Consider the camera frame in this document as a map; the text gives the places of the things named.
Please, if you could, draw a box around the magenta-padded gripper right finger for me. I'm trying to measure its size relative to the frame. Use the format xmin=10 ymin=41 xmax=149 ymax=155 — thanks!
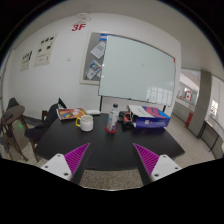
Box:
xmin=132 ymin=142 xmax=184 ymax=186

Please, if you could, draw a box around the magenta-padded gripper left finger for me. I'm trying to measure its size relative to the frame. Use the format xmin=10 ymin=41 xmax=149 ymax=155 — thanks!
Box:
xmin=40 ymin=142 xmax=93 ymax=186

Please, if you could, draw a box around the white mug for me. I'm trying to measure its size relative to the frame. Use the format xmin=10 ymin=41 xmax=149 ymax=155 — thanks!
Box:
xmin=75 ymin=114 xmax=95 ymax=133

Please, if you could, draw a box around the blue and white cardboard box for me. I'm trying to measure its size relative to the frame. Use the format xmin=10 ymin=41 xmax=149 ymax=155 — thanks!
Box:
xmin=127 ymin=104 xmax=172 ymax=129

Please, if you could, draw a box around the flat round red coaster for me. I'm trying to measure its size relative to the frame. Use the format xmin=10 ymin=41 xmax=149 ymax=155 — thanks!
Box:
xmin=104 ymin=125 xmax=118 ymax=135

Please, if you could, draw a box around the black and red power tool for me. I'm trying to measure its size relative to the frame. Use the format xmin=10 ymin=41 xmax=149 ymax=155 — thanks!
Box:
xmin=118 ymin=111 xmax=138 ymax=130

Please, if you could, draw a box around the colourful printed booklet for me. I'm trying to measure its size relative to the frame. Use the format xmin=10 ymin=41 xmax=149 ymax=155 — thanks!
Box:
xmin=55 ymin=107 xmax=88 ymax=121

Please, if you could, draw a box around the flat white case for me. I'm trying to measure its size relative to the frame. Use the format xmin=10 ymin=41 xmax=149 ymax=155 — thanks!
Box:
xmin=85 ymin=109 xmax=102 ymax=116

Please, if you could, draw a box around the black pointed bag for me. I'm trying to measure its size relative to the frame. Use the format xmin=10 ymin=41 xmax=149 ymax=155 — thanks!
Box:
xmin=57 ymin=97 xmax=68 ymax=110

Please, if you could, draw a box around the red and white banner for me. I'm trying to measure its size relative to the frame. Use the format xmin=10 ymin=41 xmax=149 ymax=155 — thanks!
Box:
xmin=184 ymin=90 xmax=194 ymax=102

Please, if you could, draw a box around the round brown side table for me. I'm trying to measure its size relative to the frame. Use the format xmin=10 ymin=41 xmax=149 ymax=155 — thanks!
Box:
xmin=0 ymin=105 xmax=29 ymax=163

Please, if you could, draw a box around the dark chair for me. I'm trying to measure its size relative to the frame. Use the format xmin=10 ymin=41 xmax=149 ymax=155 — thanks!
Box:
xmin=5 ymin=97 xmax=20 ymax=111

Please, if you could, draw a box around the large whiteboard on stand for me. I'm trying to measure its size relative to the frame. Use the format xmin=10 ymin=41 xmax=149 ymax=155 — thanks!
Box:
xmin=98 ymin=34 xmax=177 ymax=116

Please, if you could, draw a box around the grey wall notice board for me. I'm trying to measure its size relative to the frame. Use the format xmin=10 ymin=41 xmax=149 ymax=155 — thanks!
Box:
xmin=79 ymin=31 xmax=109 ymax=86

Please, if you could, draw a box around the small white wall poster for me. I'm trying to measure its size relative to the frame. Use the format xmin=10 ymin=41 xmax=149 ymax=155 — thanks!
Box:
xmin=19 ymin=49 xmax=34 ymax=72

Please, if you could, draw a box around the large white wall poster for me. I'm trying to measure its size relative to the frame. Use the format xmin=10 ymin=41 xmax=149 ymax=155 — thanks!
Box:
xmin=33 ymin=33 xmax=58 ymax=68

